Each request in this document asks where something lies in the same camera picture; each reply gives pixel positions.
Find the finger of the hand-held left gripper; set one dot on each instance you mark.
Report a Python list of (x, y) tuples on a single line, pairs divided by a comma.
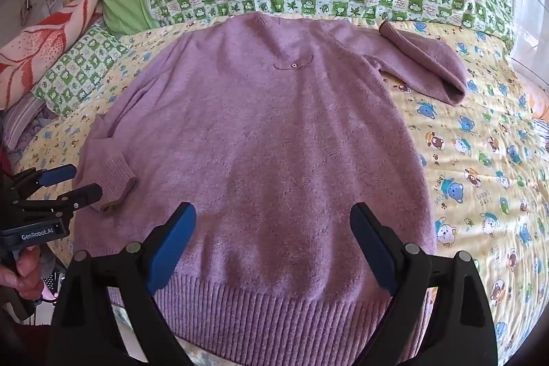
[(81, 196), (55, 175)]

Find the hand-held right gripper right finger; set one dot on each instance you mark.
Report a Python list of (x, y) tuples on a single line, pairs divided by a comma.
[(373, 246)]

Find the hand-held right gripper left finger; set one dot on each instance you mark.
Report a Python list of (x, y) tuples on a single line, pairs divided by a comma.
[(171, 246)]

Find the purple knit sweater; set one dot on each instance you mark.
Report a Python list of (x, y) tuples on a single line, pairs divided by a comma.
[(257, 134)]

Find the person's left hand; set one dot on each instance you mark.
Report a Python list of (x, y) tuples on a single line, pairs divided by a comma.
[(26, 269)]

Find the striped cloth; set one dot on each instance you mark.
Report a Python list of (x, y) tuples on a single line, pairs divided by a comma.
[(21, 126)]

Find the green checkered pillow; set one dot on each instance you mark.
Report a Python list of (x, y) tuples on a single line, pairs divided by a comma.
[(73, 66)]

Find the red floral blanket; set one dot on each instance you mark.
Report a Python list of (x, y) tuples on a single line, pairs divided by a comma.
[(43, 36)]

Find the yellow bear print bed sheet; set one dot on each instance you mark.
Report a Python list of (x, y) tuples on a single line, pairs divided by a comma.
[(472, 134)]

